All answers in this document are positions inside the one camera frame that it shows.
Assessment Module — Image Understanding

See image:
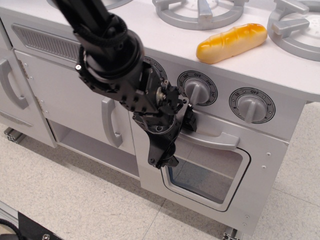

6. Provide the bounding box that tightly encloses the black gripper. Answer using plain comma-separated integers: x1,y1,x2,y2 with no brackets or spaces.
133,97,197,169

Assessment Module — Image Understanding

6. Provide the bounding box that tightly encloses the grey oven door handle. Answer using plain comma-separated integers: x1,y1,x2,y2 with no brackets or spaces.
178,128,240,151

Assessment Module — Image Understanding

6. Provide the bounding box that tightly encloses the white oven door with window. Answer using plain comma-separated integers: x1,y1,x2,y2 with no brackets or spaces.
131,111,289,235

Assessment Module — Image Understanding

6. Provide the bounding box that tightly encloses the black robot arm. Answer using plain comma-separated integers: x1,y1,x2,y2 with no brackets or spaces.
54,0,197,169

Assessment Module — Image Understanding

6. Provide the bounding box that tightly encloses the grey middle oven knob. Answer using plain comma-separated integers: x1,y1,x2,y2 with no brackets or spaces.
177,70,218,106

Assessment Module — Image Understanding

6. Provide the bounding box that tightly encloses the grey oven knob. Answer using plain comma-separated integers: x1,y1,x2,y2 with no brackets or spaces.
177,70,218,106
229,87,276,124
144,56,167,80

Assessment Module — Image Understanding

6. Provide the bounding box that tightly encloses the grey right oven knob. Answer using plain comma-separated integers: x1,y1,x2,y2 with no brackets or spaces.
229,87,276,124

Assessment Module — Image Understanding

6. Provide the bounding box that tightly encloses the grey left oven knob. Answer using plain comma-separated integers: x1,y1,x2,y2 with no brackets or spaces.
144,56,167,80

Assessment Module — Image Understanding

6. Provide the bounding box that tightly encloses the white toy kitchen unit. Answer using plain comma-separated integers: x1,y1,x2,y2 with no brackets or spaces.
0,0,320,235

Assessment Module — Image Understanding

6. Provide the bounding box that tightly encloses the yellow toy bread loaf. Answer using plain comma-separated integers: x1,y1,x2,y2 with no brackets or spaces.
196,23,268,65

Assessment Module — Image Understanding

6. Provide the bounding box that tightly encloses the white cabinet door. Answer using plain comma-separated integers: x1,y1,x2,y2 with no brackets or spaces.
15,50,135,154

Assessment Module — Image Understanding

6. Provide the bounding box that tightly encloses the grey middle stove burner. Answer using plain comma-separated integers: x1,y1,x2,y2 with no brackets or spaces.
152,0,247,31

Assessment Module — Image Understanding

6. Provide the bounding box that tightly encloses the grey stove burner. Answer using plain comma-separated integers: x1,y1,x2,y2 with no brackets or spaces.
267,0,320,62
152,0,247,31

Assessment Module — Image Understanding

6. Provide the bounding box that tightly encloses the white left fridge door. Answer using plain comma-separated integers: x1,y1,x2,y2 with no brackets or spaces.
0,48,57,148

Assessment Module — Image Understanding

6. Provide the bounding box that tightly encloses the grey right stove burner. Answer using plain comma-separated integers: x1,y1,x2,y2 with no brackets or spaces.
267,0,320,62

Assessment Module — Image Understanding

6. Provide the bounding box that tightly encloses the grey vent grille panel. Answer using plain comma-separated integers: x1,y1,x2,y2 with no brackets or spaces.
11,24,80,61

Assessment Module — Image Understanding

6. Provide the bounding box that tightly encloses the grey cabinet door handle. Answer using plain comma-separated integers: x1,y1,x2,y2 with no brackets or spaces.
101,97,123,148

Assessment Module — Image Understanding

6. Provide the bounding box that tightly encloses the aluminium frame rail right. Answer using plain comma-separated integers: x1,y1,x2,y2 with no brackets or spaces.
222,226,244,240

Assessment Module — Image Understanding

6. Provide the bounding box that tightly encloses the aluminium frame rail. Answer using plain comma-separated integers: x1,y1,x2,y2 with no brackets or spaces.
4,127,26,144
222,226,244,240

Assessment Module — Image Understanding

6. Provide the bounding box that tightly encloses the aluminium frame rail left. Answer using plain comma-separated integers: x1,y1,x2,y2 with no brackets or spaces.
4,127,26,144

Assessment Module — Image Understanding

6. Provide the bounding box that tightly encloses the grey fridge door handle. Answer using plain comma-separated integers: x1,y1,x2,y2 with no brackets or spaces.
0,58,30,110

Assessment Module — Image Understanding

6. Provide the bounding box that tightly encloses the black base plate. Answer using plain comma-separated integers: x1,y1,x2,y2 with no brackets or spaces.
18,212,62,240

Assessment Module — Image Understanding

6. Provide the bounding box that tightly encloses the black cable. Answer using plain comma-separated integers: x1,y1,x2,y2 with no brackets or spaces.
0,217,23,240

